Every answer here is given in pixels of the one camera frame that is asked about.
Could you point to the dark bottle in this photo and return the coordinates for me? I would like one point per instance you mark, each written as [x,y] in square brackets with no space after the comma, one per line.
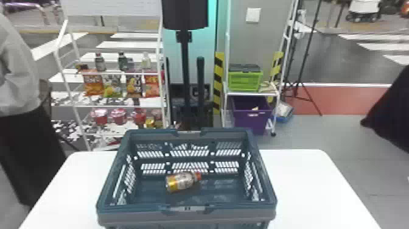
[122,62]
[100,63]

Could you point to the yellow can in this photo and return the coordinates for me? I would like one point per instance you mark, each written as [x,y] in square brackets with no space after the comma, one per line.
[150,123]

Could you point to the red noodle cup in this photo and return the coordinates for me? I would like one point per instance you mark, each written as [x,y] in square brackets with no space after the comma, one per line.
[157,115]
[118,116]
[139,117]
[99,116]

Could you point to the green snack packet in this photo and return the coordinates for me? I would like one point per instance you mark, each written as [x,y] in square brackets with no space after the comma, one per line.
[112,88]

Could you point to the black tripod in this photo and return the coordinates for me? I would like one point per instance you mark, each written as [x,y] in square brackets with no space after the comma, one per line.
[307,48]

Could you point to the clear bottle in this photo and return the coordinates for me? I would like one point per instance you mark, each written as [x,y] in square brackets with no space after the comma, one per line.
[146,62]

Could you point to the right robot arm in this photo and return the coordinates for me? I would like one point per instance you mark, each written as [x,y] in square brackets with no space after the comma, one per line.
[391,115]

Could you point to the green crate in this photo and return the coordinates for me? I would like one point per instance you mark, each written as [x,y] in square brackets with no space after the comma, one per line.
[244,81]

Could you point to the yellow black striped post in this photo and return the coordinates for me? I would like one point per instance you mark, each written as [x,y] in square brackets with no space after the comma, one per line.
[218,80]
[276,65]

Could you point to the yellow snack packet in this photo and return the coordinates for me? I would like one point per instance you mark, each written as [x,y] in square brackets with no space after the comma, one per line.
[134,85]

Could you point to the white shelf trolley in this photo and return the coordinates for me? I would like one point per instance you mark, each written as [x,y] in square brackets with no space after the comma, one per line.
[227,64]

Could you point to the red snack packet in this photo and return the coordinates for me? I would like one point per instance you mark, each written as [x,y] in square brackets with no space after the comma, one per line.
[152,85]

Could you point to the blue basket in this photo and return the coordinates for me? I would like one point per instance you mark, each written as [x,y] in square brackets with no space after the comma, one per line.
[150,204]

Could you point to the orange snack packet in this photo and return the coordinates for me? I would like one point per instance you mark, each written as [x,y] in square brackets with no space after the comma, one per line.
[93,83]

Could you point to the yellow bottle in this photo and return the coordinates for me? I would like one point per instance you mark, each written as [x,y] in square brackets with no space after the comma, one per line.
[180,182]

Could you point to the person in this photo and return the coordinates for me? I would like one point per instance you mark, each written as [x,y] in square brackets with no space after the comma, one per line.
[19,96]

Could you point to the purple crate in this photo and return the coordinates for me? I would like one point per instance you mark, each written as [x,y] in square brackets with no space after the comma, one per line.
[250,116]

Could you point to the white wall plate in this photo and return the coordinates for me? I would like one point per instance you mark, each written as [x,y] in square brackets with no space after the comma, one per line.
[253,15]

